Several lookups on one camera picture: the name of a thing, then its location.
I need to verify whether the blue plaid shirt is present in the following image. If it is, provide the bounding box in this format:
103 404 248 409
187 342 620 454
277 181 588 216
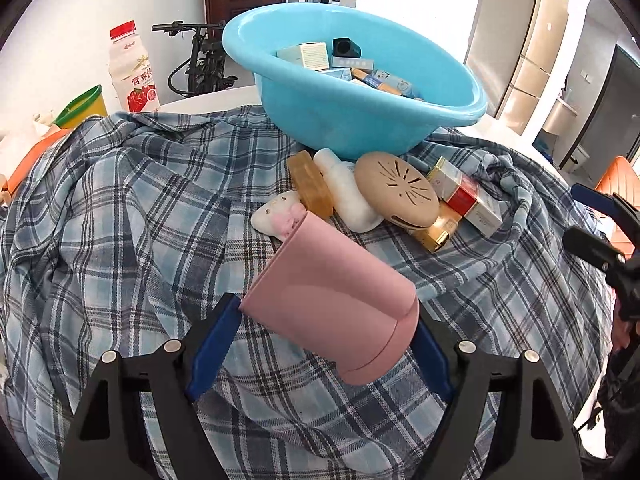
1 106 614 479

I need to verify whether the blue plastic basin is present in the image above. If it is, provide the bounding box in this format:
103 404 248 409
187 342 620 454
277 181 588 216
222 2 487 160

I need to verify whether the orange white tissue pack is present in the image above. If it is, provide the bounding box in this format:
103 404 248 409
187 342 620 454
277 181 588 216
1 122 70 204

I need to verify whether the pink plastic cup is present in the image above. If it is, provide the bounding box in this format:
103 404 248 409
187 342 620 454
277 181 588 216
241 212 419 385

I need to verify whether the black square cap box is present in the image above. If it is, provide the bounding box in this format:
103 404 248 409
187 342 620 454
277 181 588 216
332 37 361 58

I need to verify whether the red white cigarette pack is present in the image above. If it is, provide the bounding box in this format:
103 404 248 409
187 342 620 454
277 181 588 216
427 156 502 237

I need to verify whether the white lotion bottle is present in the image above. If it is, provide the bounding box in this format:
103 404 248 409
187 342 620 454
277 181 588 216
314 148 383 233

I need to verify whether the black bicycle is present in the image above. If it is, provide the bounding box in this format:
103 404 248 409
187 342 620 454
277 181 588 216
152 21 238 98

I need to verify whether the strawberry milk drink bottle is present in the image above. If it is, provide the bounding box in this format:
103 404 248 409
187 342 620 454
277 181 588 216
108 21 160 113

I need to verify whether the yellow cup green rim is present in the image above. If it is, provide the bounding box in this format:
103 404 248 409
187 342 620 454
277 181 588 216
53 84 107 129

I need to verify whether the gold blue cigarette pack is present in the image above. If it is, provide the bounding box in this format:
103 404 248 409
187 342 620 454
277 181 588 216
409 200 462 252

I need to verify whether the white teal small box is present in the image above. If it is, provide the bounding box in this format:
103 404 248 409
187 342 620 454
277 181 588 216
276 42 330 72

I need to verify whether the orange chair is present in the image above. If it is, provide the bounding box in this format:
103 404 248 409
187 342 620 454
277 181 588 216
596 156 639 258

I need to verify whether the silver refrigerator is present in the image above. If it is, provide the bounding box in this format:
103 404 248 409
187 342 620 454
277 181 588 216
465 0 568 134

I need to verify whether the small blue white box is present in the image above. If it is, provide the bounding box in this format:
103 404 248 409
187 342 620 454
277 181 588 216
370 70 419 99

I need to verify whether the white pink plush toy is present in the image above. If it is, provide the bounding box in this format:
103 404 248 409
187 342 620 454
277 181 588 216
250 191 307 242

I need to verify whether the tan round vented case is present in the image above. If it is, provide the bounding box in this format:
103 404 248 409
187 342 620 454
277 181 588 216
354 152 439 231

